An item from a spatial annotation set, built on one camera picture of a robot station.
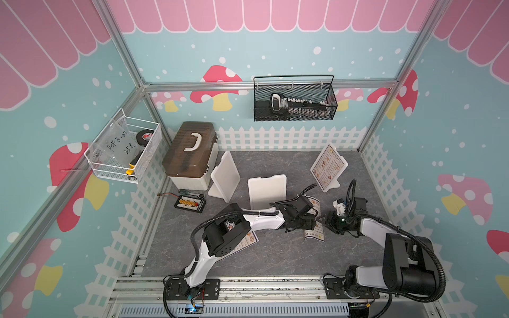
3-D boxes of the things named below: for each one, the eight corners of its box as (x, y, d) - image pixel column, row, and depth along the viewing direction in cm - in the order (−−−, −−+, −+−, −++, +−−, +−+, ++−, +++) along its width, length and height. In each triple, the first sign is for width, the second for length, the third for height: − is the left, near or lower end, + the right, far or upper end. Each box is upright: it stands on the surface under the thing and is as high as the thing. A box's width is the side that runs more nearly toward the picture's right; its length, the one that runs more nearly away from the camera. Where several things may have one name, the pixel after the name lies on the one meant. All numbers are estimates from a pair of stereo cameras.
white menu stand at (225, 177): (217, 201, 101) (209, 176, 84) (230, 177, 111) (225, 150, 94) (228, 204, 100) (221, 179, 83) (240, 179, 110) (236, 152, 93)
